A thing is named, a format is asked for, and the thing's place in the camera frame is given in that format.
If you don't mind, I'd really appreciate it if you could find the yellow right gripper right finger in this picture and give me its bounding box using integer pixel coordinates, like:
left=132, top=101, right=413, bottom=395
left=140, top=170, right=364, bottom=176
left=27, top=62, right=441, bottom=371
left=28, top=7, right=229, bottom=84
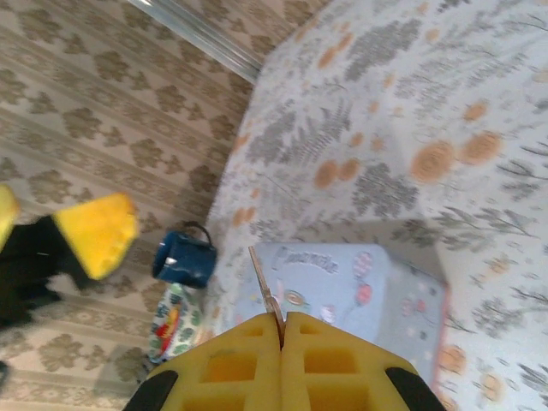
left=282, top=311, right=420, bottom=411

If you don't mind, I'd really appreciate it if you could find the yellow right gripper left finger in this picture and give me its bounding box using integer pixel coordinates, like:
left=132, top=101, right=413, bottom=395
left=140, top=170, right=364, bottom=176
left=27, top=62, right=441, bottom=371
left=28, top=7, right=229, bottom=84
left=147, top=312, right=284, bottom=411

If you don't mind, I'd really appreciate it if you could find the brass key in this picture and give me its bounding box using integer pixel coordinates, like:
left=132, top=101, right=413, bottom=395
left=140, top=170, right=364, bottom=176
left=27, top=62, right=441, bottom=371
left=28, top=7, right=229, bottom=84
left=247, top=245, right=287, bottom=344

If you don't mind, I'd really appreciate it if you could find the colourful snack packet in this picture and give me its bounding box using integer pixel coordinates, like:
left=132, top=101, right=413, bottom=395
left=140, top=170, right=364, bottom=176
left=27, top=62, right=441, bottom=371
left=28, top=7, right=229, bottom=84
left=147, top=282, right=203, bottom=366

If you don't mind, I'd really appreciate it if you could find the blue mug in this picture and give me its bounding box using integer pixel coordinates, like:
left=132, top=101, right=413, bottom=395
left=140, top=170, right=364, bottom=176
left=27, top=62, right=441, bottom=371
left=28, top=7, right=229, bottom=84
left=152, top=220, right=217, bottom=290

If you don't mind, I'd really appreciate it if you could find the floral tablecloth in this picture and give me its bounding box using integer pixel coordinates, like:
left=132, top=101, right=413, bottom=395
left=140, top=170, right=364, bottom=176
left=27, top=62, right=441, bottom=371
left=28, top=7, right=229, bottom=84
left=204, top=0, right=548, bottom=411

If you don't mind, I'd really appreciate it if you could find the aluminium frame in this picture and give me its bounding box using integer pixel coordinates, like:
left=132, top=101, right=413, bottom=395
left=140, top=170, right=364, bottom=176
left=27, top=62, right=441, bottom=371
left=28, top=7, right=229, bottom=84
left=127, top=0, right=263, bottom=83

